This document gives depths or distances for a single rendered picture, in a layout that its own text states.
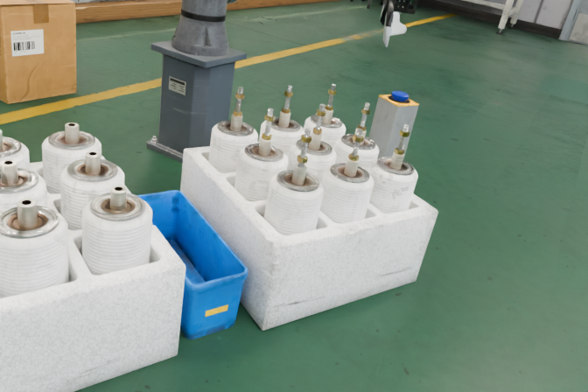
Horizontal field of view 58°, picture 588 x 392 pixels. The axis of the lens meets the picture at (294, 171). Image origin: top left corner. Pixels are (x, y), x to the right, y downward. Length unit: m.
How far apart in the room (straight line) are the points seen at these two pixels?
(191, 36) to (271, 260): 0.72
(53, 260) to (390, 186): 0.61
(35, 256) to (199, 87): 0.80
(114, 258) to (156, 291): 0.08
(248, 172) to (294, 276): 0.21
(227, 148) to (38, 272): 0.47
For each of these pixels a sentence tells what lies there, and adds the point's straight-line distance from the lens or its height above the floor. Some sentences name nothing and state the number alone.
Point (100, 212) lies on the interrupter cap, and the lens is 0.79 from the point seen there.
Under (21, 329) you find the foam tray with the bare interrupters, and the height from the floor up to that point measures 0.14.
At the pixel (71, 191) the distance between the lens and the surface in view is 0.88.
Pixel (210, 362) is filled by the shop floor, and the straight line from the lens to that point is 0.92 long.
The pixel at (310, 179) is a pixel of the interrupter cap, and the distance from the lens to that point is 0.94.
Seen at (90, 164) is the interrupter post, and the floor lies 0.27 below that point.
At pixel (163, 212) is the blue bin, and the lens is 1.13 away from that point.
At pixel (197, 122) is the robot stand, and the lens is 1.46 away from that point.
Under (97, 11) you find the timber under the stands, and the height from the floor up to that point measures 0.05.
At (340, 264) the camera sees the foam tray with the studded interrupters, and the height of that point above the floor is 0.11.
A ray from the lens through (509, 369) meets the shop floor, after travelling 1.10.
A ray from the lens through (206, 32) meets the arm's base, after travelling 1.43.
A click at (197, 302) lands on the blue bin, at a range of 0.90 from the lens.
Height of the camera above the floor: 0.67
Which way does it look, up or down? 25 degrees down
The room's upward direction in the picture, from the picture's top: 11 degrees clockwise
